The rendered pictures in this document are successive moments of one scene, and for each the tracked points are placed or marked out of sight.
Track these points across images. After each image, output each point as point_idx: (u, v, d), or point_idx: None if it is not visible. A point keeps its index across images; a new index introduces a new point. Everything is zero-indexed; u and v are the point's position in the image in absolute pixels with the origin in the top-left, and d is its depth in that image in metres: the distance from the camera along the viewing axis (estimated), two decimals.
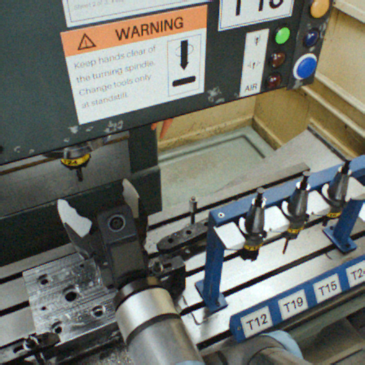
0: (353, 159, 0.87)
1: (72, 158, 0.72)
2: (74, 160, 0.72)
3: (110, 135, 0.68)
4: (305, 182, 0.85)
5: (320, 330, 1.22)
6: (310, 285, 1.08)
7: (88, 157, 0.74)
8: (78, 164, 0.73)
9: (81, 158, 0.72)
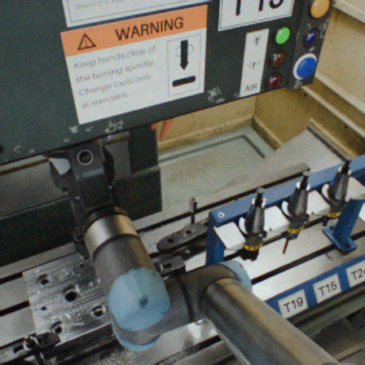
0: (353, 159, 0.87)
1: None
2: None
3: (110, 135, 0.68)
4: (305, 182, 0.85)
5: (320, 330, 1.22)
6: (310, 285, 1.08)
7: None
8: None
9: None
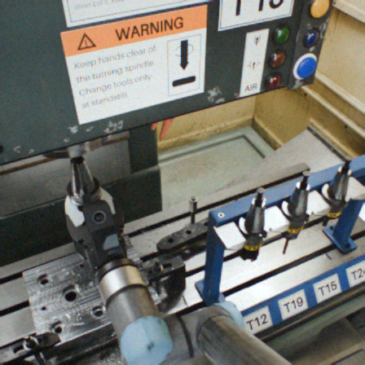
0: (353, 159, 0.87)
1: None
2: None
3: (110, 135, 0.68)
4: (305, 182, 0.85)
5: (320, 330, 1.22)
6: (310, 285, 1.08)
7: None
8: None
9: None
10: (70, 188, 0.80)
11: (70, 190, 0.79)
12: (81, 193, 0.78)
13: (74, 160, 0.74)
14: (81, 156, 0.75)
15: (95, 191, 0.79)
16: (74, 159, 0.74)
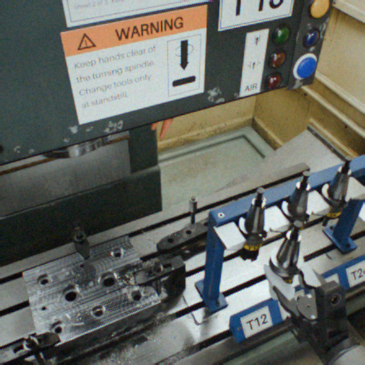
0: (353, 159, 0.87)
1: (287, 279, 0.82)
2: (288, 280, 0.83)
3: (110, 135, 0.68)
4: (305, 182, 0.85)
5: None
6: None
7: None
8: (288, 283, 0.84)
9: (292, 279, 0.83)
10: (274, 259, 0.81)
11: (276, 261, 0.81)
12: (290, 266, 0.80)
13: (294, 237, 0.76)
14: (299, 233, 0.76)
15: (301, 263, 0.80)
16: (295, 236, 0.75)
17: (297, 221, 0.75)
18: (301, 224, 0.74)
